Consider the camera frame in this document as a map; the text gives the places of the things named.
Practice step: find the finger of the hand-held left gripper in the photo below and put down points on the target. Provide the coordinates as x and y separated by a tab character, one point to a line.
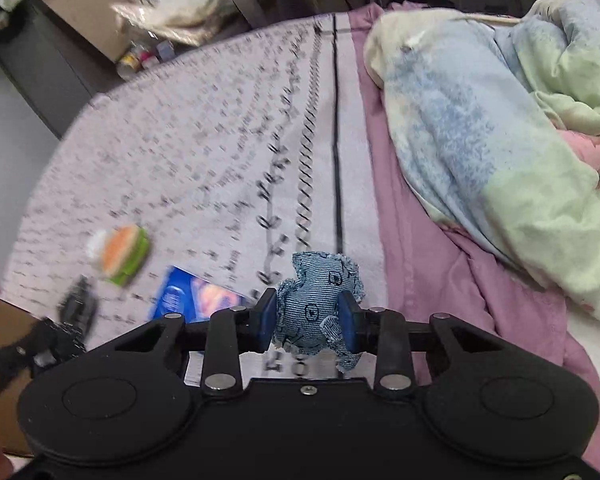
79	304

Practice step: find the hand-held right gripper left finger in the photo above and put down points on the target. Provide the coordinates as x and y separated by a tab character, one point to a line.
264	319

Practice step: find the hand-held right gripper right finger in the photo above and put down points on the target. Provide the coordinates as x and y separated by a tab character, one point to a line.
347	324

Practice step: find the blue denim plush toy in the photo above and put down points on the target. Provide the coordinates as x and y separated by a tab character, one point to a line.
307	310

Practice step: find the flat cardboard box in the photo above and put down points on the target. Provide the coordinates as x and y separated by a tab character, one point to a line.
5	360

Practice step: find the burger plush toy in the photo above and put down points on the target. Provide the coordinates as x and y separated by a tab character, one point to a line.
122	256

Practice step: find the blue printed box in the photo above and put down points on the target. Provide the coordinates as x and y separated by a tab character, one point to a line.
195	299

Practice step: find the pink bed sheet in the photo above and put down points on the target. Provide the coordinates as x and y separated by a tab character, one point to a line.
430	280

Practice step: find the white printed blanket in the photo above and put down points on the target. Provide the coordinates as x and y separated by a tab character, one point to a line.
205	160

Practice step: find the dark cabinet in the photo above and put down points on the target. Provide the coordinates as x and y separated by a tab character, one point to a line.
40	80

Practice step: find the pastel patchwork quilt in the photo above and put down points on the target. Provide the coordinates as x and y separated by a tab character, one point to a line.
505	135

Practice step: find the cluster of small containers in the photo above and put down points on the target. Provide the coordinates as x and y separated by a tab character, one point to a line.
140	57

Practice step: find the brown cardboard box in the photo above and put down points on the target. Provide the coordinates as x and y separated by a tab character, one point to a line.
82	7

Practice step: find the clear plastic bag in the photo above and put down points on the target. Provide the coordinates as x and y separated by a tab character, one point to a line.
180	10

